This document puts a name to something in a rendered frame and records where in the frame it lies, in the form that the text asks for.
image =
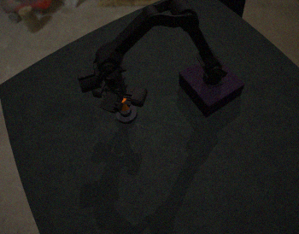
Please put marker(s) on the orange knob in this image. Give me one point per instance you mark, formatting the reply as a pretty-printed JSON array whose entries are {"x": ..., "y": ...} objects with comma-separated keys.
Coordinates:
[{"x": 125, "y": 107}]

